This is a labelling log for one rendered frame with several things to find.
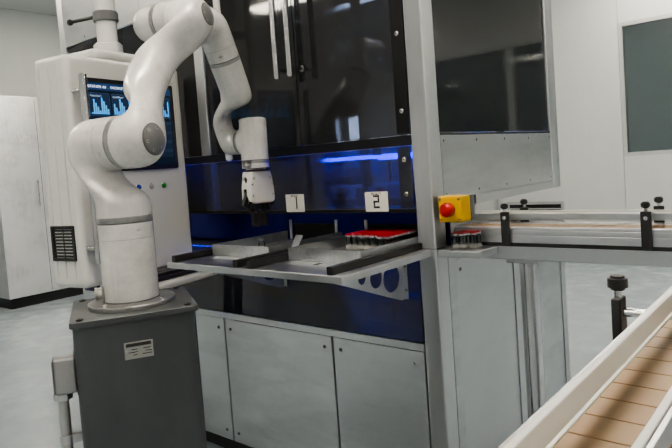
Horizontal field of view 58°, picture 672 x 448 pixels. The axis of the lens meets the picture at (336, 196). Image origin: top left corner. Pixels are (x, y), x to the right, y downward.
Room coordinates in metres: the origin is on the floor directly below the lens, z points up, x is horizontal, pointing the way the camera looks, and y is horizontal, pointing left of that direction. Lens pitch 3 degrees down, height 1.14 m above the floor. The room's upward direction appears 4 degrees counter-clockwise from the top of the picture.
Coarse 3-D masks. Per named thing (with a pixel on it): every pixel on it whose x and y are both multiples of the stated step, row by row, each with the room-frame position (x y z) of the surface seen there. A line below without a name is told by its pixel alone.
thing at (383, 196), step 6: (366, 192) 1.83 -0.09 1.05; (372, 192) 1.82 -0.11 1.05; (378, 192) 1.81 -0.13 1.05; (384, 192) 1.79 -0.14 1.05; (366, 198) 1.84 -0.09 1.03; (372, 198) 1.82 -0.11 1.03; (384, 198) 1.79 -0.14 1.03; (366, 204) 1.84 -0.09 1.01; (372, 204) 1.82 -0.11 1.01; (378, 204) 1.81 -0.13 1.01; (384, 204) 1.79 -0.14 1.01; (366, 210) 1.84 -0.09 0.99; (372, 210) 1.82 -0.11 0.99; (378, 210) 1.81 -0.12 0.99; (384, 210) 1.79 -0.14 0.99
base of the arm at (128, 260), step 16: (128, 224) 1.31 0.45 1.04; (144, 224) 1.33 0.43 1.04; (112, 240) 1.30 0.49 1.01; (128, 240) 1.31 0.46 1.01; (144, 240) 1.33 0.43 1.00; (112, 256) 1.30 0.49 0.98; (128, 256) 1.31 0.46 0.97; (144, 256) 1.33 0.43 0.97; (112, 272) 1.31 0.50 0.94; (128, 272) 1.31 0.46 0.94; (144, 272) 1.32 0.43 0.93; (96, 288) 1.33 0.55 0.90; (112, 288) 1.31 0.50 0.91; (128, 288) 1.30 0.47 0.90; (144, 288) 1.32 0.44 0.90; (96, 304) 1.32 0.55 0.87; (112, 304) 1.31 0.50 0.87; (128, 304) 1.30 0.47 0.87; (144, 304) 1.29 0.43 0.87; (160, 304) 1.31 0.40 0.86
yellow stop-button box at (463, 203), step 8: (440, 200) 1.66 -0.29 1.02; (448, 200) 1.65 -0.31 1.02; (456, 200) 1.63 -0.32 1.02; (464, 200) 1.64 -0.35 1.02; (472, 200) 1.67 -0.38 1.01; (456, 208) 1.63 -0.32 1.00; (464, 208) 1.64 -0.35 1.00; (472, 208) 1.67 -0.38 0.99; (440, 216) 1.67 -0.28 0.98; (456, 216) 1.63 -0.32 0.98; (464, 216) 1.63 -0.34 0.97; (472, 216) 1.67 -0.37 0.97
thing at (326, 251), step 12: (324, 240) 1.81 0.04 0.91; (336, 240) 1.86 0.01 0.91; (408, 240) 1.70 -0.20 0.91; (288, 252) 1.70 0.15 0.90; (300, 252) 1.67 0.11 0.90; (312, 252) 1.64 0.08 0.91; (324, 252) 1.61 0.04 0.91; (336, 252) 1.58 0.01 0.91; (348, 252) 1.56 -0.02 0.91; (360, 252) 1.53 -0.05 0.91; (372, 252) 1.57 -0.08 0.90
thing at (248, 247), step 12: (240, 240) 2.00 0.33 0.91; (252, 240) 2.04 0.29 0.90; (276, 240) 2.13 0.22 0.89; (288, 240) 2.15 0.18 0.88; (312, 240) 1.90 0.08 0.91; (216, 252) 1.91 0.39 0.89; (228, 252) 1.87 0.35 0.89; (240, 252) 1.83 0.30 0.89; (252, 252) 1.80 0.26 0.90; (264, 252) 1.76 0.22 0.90
